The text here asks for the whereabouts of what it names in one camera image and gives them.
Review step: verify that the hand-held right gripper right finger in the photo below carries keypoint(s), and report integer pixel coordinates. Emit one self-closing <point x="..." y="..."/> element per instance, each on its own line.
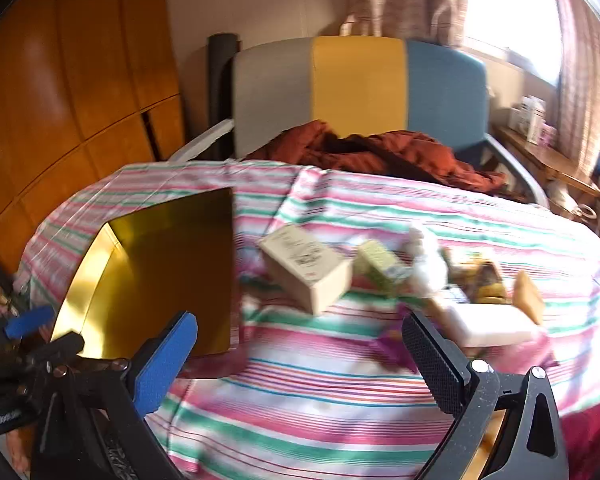
<point x="435" y="365"/>

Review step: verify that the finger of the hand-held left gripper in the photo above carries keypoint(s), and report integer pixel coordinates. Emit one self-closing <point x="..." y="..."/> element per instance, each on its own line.
<point x="27" y="322"/>
<point x="65" y="345"/>

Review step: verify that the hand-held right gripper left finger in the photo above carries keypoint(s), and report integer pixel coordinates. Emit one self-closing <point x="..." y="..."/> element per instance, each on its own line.
<point x="165" y="360"/>

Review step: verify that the purple snack packet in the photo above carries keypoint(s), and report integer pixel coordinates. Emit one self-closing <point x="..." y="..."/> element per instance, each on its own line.
<point x="387" y="347"/>

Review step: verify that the white foam block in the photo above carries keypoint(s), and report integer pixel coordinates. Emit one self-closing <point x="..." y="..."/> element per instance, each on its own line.
<point x="490" y="322"/>

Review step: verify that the white plastic wrap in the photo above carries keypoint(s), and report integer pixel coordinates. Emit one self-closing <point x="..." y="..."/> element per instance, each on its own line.
<point x="430" y="270"/>

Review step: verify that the gold tin box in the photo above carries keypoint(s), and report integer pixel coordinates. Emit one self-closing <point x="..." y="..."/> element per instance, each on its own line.
<point x="170" y="260"/>

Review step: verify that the tan sponge block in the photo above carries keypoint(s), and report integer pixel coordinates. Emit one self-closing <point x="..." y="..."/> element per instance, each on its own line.
<point x="527" y="295"/>

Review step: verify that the small green box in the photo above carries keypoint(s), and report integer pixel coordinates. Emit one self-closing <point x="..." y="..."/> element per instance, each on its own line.
<point x="377" y="260"/>

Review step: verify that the beige cardboard box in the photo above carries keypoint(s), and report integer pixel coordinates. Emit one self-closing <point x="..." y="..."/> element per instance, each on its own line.
<point x="305" y="265"/>

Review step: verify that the person's left hand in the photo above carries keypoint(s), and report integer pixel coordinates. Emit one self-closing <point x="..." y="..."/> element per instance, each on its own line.
<point x="17" y="452"/>

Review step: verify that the striped tablecloth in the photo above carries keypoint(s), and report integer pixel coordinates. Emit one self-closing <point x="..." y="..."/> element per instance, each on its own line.
<point x="330" y="400"/>

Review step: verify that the white cloth bundle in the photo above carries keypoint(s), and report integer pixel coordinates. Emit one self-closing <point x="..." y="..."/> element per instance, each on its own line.
<point x="567" y="200"/>

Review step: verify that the rust red jacket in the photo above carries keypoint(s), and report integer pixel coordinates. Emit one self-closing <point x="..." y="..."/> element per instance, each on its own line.
<point x="405" y="155"/>

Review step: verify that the wooden side desk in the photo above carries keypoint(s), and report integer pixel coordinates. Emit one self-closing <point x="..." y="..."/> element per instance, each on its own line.
<point x="545" y="152"/>

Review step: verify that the pink white box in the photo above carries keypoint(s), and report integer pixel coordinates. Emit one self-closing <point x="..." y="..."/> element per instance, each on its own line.
<point x="549" y="136"/>

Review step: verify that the white carton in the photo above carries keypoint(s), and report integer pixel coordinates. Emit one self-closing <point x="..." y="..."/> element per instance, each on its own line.
<point x="534" y="117"/>

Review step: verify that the black rolled mat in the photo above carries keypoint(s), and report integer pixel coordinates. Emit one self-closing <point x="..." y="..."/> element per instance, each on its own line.
<point x="222" y="85"/>

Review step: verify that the grey yellow blue chair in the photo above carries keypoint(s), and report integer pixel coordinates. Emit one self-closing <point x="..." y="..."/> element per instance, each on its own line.
<point x="360" y="85"/>

